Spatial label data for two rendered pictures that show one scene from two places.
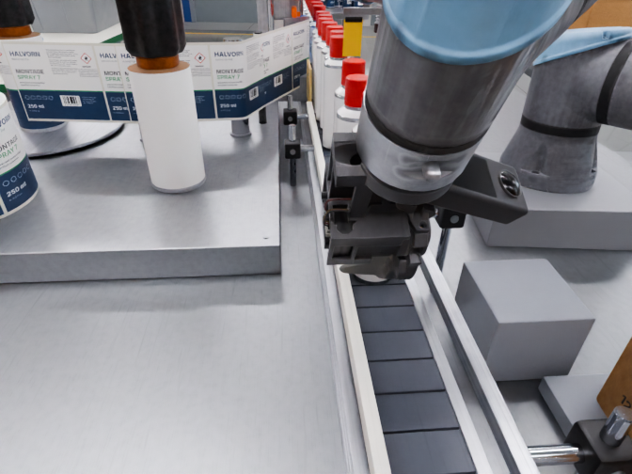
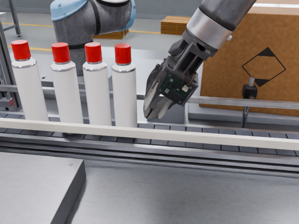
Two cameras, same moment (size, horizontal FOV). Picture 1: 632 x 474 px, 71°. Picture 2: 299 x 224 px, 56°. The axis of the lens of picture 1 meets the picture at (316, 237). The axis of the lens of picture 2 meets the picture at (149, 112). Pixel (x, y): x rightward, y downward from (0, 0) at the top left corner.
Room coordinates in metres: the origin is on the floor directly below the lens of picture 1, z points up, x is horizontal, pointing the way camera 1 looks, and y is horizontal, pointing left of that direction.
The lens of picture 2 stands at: (0.27, 0.46, 1.25)
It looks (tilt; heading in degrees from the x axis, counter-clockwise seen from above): 30 degrees down; 282
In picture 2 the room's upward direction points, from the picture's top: straight up
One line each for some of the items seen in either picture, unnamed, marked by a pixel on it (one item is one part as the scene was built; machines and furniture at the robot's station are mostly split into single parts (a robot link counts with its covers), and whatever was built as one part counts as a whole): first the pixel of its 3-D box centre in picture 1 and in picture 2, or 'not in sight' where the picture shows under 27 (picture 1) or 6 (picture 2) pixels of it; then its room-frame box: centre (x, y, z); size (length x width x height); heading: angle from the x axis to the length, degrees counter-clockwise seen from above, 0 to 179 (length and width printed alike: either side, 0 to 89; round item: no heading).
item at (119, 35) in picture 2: not in sight; (106, 25); (1.99, -4.08, 0.16); 0.64 x 0.53 x 0.31; 3
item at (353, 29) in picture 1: (352, 37); not in sight; (0.78, -0.05, 1.09); 0.03 x 0.01 x 0.06; 95
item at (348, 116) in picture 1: (354, 154); (66, 90); (0.56, -0.05, 0.98); 0.05 x 0.05 x 0.20
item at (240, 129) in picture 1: (237, 88); not in sight; (0.90, 0.16, 0.97); 0.05 x 0.05 x 0.19
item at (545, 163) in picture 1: (552, 146); (77, 54); (0.70, -0.39, 0.94); 0.15 x 0.15 x 0.10
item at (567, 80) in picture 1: (578, 73); (73, 18); (0.70, -0.40, 1.06); 0.13 x 0.12 x 0.14; 43
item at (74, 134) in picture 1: (45, 128); not in sight; (0.90, 0.57, 0.89); 0.31 x 0.31 x 0.01
